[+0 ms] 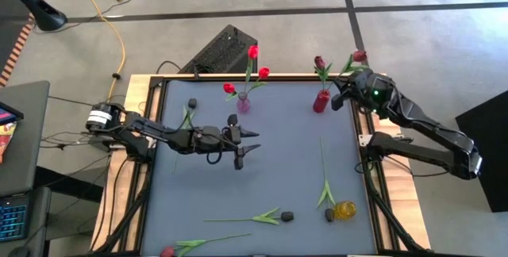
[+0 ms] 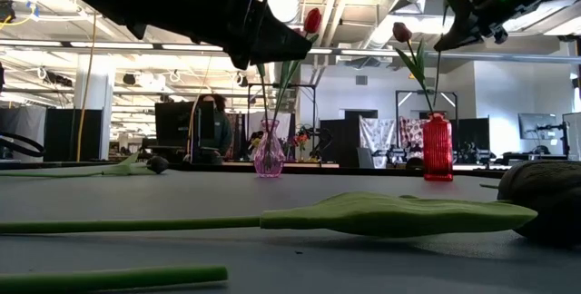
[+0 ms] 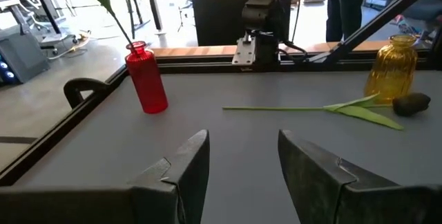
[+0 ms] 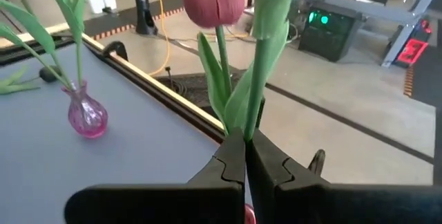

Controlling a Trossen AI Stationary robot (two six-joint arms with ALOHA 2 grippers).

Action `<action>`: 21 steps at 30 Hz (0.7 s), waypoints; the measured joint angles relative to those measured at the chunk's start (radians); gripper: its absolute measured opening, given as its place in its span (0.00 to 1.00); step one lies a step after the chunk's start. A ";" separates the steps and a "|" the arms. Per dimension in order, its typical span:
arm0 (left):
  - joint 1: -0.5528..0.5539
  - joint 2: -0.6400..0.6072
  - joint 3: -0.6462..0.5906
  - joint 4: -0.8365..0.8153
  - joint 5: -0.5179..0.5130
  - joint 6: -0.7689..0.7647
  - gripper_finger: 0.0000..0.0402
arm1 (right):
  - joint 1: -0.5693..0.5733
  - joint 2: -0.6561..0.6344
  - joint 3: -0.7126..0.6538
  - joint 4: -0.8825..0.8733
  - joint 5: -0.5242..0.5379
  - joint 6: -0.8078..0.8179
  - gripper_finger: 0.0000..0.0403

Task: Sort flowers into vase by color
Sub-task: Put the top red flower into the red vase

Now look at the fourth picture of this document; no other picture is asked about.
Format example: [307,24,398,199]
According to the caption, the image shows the small red object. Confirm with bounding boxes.
[419,19,433,35]

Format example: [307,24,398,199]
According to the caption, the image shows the grey metal desk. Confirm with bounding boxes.
[295,0,442,68]

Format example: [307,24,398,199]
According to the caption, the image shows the wooden table frame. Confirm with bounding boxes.
[0,22,227,131]

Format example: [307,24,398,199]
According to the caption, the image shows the yellow power cable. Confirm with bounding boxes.
[151,0,173,77]

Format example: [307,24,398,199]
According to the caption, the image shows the pink glass vase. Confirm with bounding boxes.
[61,80,109,139]

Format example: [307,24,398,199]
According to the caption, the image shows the black aluminium table frame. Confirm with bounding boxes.
[0,35,229,145]

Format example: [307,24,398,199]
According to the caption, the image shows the black computer with green lights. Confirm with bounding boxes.
[298,1,364,63]

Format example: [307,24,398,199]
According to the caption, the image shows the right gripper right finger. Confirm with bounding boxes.
[246,129,442,224]

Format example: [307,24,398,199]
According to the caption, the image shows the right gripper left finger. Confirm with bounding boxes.
[64,129,247,224]

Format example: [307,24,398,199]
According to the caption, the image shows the red plastic crate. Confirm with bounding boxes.
[396,38,430,65]

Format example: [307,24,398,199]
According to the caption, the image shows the blue grey table mat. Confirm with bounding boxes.
[0,42,256,224]

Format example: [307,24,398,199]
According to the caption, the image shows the orange black striped tape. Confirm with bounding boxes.
[92,6,186,41]
[403,64,415,97]

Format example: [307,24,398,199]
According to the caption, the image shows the black stand pole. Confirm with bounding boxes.
[132,0,159,36]

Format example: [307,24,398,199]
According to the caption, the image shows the red ribbed glass vase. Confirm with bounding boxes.
[244,203,257,224]

